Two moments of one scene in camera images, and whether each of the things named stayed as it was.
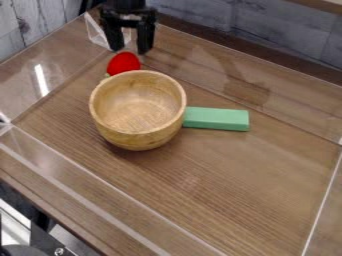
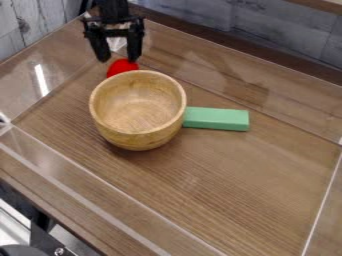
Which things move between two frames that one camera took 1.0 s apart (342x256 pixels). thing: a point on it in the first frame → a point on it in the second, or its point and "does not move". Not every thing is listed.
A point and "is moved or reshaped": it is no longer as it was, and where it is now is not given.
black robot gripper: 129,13 → 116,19
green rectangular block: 217,118 does not move
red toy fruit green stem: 122,61 is moved or reshaped
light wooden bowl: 138,107 does not move
